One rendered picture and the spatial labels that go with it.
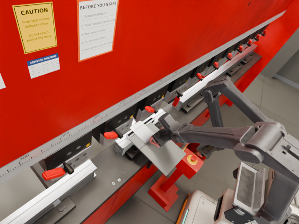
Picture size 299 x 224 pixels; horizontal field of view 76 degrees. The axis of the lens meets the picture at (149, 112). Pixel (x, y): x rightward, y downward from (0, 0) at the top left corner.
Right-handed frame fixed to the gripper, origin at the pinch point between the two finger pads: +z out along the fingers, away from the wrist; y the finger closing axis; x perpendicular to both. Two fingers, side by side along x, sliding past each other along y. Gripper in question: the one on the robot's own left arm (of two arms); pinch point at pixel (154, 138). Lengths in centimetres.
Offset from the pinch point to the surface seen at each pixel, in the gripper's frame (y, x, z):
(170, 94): -9.1, -16.3, -18.1
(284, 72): -402, 77, 55
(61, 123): 45, -25, -36
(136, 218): 4, 64, 81
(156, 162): 8.5, 9.5, -3.4
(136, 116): 11.0, -15.8, -13.5
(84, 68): 39, -31, -48
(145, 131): 0.0, -5.3, 3.9
